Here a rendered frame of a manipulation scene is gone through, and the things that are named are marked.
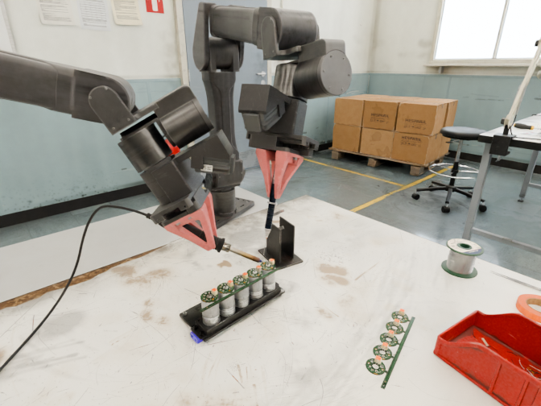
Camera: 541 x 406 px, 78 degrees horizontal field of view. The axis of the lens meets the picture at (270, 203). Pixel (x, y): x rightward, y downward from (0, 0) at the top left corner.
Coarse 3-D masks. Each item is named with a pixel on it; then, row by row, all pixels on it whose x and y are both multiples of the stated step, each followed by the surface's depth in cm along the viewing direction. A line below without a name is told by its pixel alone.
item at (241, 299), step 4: (240, 280) 50; (236, 288) 50; (248, 288) 50; (240, 292) 50; (244, 292) 50; (248, 292) 51; (236, 296) 50; (240, 296) 50; (244, 296) 50; (248, 296) 51; (236, 300) 50; (240, 300) 50; (244, 300) 50; (248, 300) 51; (236, 304) 51; (240, 304) 50; (244, 304) 51
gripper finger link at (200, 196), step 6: (198, 192) 49; (204, 192) 51; (192, 198) 46; (198, 198) 48; (204, 198) 50; (210, 198) 52; (198, 204) 47; (210, 204) 52; (192, 210) 47; (210, 210) 52; (210, 216) 53; (192, 222) 53; (210, 222) 53; (198, 228) 53; (216, 228) 54; (216, 234) 54
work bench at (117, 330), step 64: (192, 256) 68; (256, 256) 68; (320, 256) 68; (384, 256) 68; (0, 320) 51; (64, 320) 51; (128, 320) 51; (256, 320) 51; (320, 320) 51; (384, 320) 51; (448, 320) 51; (0, 384) 41; (64, 384) 41; (128, 384) 41; (192, 384) 41; (256, 384) 41; (320, 384) 41; (448, 384) 41
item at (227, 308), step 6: (222, 294) 47; (228, 294) 47; (228, 300) 48; (234, 300) 49; (222, 306) 48; (228, 306) 48; (234, 306) 49; (222, 312) 49; (228, 312) 49; (234, 312) 50
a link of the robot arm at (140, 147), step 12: (144, 120) 46; (156, 120) 45; (132, 132) 45; (144, 132) 44; (156, 132) 46; (120, 144) 45; (132, 144) 44; (144, 144) 45; (156, 144) 45; (132, 156) 45; (144, 156) 45; (156, 156) 45; (144, 168) 46
